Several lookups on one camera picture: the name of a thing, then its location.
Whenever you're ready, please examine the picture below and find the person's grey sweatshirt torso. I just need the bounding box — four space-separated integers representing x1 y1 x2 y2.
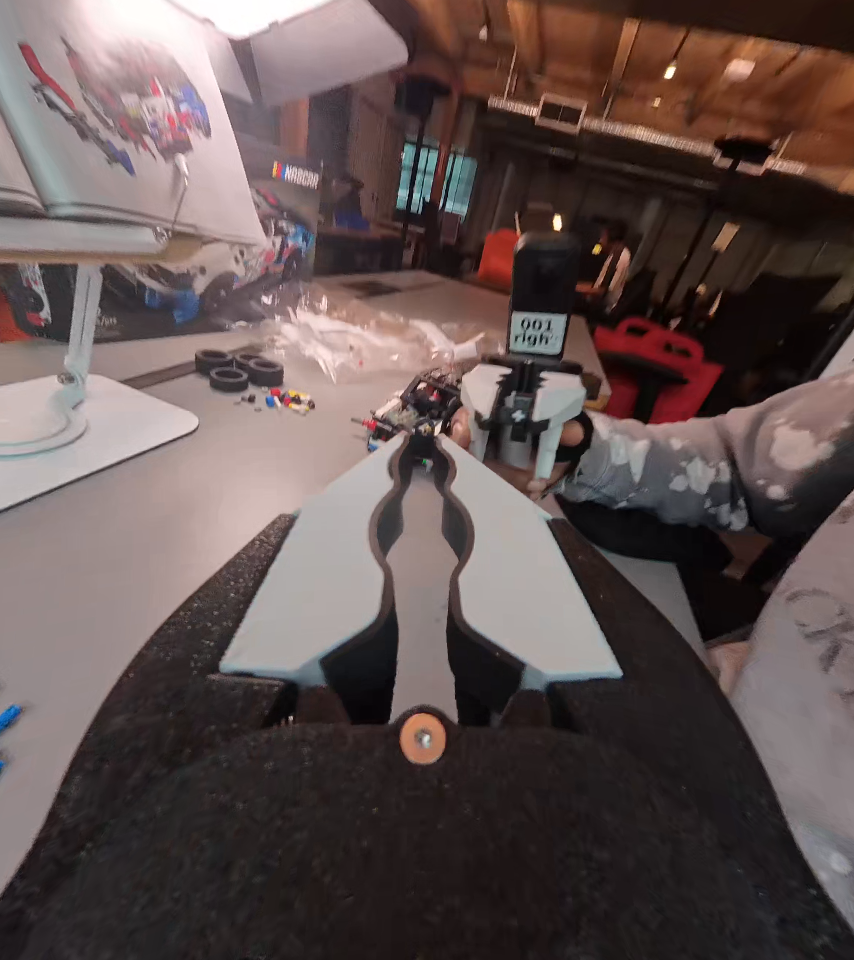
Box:
712 435 854 960

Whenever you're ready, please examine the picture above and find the toy instruction book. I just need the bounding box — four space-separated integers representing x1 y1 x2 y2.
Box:
0 0 267 249

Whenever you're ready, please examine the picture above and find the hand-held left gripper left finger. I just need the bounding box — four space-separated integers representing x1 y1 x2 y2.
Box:
220 433 410 686

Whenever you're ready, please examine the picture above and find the toy set box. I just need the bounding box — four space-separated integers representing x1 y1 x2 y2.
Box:
0 133 323 350

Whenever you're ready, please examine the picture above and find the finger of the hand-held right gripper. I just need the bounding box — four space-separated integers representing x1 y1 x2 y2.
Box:
533 373 590 481
461 366 507 461

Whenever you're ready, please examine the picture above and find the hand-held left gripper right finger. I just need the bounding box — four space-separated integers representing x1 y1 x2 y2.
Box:
436 436 624 686

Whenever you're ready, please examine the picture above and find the partly built toy car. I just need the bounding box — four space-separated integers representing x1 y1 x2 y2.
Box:
352 367 473 456

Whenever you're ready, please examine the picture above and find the heap of small coloured parts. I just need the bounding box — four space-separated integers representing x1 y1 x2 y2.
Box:
238 386 317 416

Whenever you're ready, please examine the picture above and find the heap of clear plastic bags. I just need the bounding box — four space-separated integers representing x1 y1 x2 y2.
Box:
262 292 489 385

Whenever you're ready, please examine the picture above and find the person's right forearm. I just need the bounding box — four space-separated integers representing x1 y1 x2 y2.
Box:
558 348 854 537

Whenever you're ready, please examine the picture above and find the person's right hand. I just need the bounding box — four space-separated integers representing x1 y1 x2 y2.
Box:
538 411 595 498

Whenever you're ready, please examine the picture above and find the white book stand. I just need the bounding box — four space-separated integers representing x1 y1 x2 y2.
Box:
0 202 272 534

